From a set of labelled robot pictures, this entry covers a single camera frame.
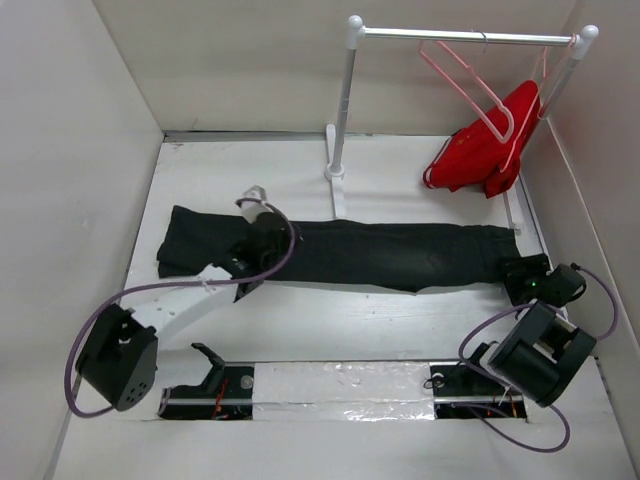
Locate black trousers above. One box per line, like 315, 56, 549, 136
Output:
156, 206, 520, 293

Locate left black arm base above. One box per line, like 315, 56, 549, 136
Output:
157, 343, 256, 421

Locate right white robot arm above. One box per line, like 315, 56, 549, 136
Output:
462, 254, 597, 407

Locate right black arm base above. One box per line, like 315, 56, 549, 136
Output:
423, 360, 527, 420

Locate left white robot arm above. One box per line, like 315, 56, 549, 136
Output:
63, 206, 299, 419

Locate red garment on hanger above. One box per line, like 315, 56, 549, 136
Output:
422, 80, 541, 198

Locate pink empty hanger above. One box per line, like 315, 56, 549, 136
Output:
417, 30, 516, 144

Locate pink hanger with garment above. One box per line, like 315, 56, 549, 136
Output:
499, 34, 579, 173

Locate white metal clothes rack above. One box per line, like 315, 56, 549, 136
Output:
325, 15, 600, 219

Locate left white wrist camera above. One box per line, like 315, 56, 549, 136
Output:
235, 185, 274, 224

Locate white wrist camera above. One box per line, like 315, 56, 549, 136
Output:
235, 185, 274, 224
570, 262, 585, 283

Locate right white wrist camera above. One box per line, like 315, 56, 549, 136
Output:
570, 262, 585, 283

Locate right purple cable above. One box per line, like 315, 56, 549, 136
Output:
458, 264, 619, 452

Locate purple cable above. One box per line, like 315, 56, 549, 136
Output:
67, 198, 297, 417
458, 264, 619, 452

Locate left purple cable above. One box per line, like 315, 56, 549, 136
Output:
67, 198, 297, 417

